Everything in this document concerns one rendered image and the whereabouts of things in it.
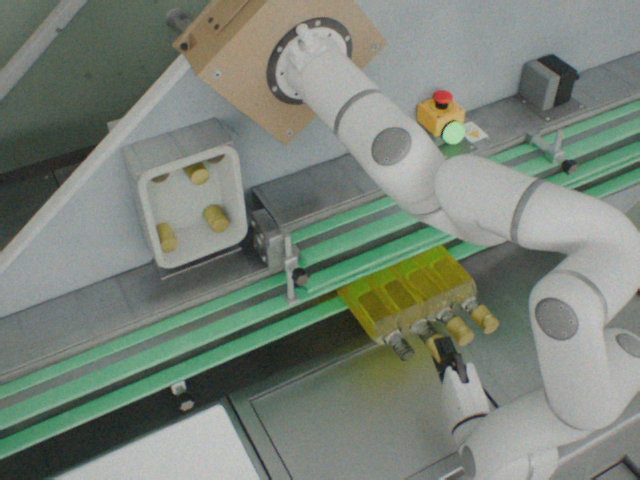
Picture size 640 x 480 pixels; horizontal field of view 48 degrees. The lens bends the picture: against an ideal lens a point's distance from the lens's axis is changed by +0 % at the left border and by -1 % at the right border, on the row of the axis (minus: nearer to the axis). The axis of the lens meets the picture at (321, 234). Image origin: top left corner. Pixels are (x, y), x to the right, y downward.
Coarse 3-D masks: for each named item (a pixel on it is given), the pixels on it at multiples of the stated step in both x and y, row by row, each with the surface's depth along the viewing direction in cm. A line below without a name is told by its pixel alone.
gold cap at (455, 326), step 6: (450, 318) 133; (456, 318) 133; (450, 324) 133; (456, 324) 132; (462, 324) 132; (450, 330) 133; (456, 330) 132; (462, 330) 131; (468, 330) 131; (456, 336) 131; (462, 336) 131; (468, 336) 131; (462, 342) 132; (468, 342) 133
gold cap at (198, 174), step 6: (198, 162) 124; (186, 168) 124; (192, 168) 122; (198, 168) 122; (204, 168) 123; (192, 174) 122; (198, 174) 122; (204, 174) 123; (192, 180) 123; (198, 180) 123; (204, 180) 124
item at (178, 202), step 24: (168, 168) 115; (216, 168) 129; (144, 192) 116; (168, 192) 127; (192, 192) 130; (216, 192) 133; (240, 192) 126; (168, 216) 131; (192, 216) 134; (240, 216) 130; (192, 240) 133; (216, 240) 133; (240, 240) 134; (168, 264) 129
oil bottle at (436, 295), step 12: (396, 264) 142; (408, 264) 141; (420, 264) 141; (408, 276) 139; (420, 276) 139; (432, 276) 139; (420, 288) 137; (432, 288) 137; (444, 288) 137; (432, 300) 135; (444, 300) 135; (432, 312) 135
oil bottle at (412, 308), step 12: (372, 276) 139; (384, 276) 139; (396, 276) 139; (384, 288) 137; (396, 288) 137; (408, 288) 137; (396, 300) 135; (408, 300) 135; (420, 300) 135; (408, 312) 133; (420, 312) 133; (408, 324) 133
